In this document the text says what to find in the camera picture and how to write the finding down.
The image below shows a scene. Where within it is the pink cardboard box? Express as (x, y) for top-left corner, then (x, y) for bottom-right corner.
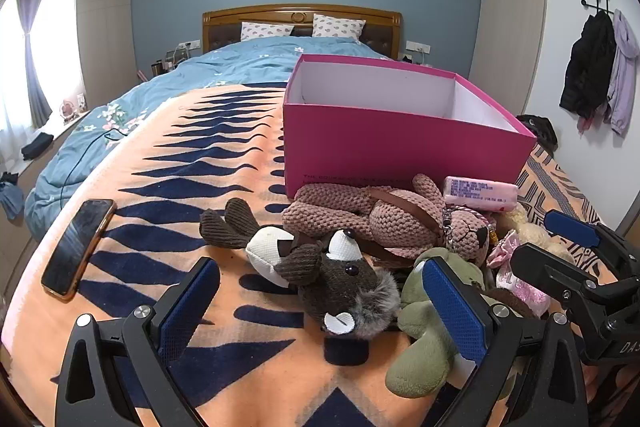
(282, 54), (538, 200)

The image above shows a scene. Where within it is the pink tissue packet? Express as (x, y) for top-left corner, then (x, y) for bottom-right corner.
(442, 176), (521, 212)

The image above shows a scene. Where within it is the purple curtain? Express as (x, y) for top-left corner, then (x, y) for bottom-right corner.
(17, 0), (66, 122)

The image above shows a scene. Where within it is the green plush toy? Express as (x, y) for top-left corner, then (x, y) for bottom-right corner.
(385, 247), (501, 400)

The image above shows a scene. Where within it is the dark folded cloth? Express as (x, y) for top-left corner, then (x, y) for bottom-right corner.
(21, 133), (54, 160)

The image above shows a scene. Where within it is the dark brown plush animal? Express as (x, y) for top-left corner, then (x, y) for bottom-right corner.
(200, 198), (403, 340)

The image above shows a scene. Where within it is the white patterned pillow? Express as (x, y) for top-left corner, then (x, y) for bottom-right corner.
(312, 14), (367, 42)
(241, 22), (295, 42)

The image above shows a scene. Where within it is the blue crumpled cloth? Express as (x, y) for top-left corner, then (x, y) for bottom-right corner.
(0, 172), (25, 220)

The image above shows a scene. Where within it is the lilac jacket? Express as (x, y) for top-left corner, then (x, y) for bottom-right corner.
(602, 9), (640, 136)

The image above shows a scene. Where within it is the black bag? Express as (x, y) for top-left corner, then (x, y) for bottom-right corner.
(515, 114), (558, 152)

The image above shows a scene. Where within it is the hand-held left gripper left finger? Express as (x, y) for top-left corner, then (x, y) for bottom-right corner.
(54, 257), (222, 427)

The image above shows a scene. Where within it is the red cloth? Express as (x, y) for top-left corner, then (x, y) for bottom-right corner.
(577, 107), (608, 135)

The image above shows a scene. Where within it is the orange patterned blanket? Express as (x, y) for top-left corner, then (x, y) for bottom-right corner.
(0, 82), (640, 427)

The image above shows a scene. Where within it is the pink knit bunny plush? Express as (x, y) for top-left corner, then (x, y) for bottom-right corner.
(282, 173), (493, 268)

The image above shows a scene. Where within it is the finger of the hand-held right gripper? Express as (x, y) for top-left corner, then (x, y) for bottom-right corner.
(544, 208), (640, 288)
(510, 244), (621, 323)

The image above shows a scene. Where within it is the black jacket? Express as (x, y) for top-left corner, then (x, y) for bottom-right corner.
(559, 12), (617, 120)

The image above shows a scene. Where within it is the cream plush toy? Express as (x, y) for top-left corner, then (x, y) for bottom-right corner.
(497, 202), (576, 263)

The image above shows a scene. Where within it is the smartphone with gold case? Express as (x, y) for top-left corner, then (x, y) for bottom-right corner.
(41, 199), (117, 303)

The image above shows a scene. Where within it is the black charging cable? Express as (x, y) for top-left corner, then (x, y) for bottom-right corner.
(50, 132), (131, 208)

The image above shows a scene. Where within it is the wooden headboard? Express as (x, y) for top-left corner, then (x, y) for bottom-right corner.
(202, 4), (403, 60)

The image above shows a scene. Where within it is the pink satin bow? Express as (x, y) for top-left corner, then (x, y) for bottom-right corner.
(487, 229), (551, 315)

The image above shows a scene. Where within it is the blue floral duvet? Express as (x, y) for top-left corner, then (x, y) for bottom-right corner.
(25, 38), (396, 240)

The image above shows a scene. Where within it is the beige wardrobe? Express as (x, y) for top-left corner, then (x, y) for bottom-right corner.
(75, 0), (138, 112)
(467, 0), (547, 118)

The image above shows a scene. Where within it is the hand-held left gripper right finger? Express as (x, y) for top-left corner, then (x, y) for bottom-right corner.
(421, 256), (591, 427)

